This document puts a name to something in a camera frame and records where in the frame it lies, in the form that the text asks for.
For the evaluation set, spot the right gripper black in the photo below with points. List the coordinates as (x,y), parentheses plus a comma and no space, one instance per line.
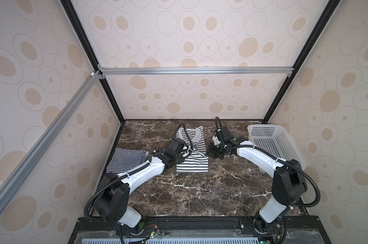
(216,151)

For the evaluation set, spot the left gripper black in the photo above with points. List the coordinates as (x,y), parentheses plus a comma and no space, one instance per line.
(180,160)

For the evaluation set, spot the black white striped tank top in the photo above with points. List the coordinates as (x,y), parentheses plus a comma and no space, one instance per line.
(197,162)

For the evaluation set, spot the blue white striped tank top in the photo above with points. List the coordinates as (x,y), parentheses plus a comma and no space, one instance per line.
(124,160)

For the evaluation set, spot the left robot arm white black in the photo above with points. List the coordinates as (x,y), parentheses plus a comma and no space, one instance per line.
(110,201)

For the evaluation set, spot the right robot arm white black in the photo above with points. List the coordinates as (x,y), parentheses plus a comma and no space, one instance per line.
(289,180)

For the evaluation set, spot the white plastic laundry basket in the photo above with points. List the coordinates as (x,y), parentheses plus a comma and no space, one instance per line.
(275,140)

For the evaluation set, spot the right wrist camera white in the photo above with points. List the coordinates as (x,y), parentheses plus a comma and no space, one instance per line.
(216,141)

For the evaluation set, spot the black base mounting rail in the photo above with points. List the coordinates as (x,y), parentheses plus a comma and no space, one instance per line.
(203,230)

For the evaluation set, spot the horizontal aluminium back rail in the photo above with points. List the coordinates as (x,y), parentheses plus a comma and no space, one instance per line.
(197,70)

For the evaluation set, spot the diagonal aluminium left rail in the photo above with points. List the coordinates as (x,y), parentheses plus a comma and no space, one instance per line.
(19,175)

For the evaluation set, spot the right black corner post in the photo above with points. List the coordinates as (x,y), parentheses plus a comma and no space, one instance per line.
(307,48)

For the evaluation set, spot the black corner post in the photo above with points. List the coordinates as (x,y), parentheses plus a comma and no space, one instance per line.
(88,49)
(307,48)

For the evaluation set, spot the left black corner post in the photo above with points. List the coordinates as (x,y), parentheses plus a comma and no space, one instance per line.
(88,49)

